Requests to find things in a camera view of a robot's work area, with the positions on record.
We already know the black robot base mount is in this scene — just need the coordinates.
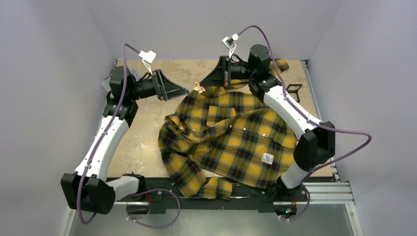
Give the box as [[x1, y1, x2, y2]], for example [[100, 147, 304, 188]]
[[116, 176, 310, 218]]

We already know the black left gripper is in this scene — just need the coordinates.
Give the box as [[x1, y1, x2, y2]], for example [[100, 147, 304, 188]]
[[128, 68, 188, 101]]

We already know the aluminium rail frame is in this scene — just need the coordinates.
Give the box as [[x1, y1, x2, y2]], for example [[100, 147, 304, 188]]
[[66, 59, 364, 236]]

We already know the clear plastic organizer box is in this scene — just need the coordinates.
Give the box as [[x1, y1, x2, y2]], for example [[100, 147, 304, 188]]
[[100, 66, 138, 95]]

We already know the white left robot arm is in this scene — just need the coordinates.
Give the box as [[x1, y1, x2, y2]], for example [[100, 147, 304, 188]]
[[60, 66, 189, 214]]

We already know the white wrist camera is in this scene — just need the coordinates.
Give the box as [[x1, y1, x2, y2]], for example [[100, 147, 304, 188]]
[[138, 50, 156, 74], [222, 33, 239, 58]]

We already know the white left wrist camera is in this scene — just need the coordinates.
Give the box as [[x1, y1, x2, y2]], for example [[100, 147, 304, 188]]
[[138, 50, 156, 74]]

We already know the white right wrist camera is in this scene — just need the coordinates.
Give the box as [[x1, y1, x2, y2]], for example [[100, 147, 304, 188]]
[[222, 33, 239, 58]]

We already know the yellow plaid flannel shirt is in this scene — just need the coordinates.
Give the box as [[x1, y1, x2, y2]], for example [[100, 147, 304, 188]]
[[158, 58, 299, 201]]

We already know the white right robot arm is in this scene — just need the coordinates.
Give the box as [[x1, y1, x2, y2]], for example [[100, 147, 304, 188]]
[[200, 44, 335, 200]]

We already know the black rectangular frame stand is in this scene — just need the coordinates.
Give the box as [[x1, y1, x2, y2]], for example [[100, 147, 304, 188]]
[[286, 84, 303, 103]]

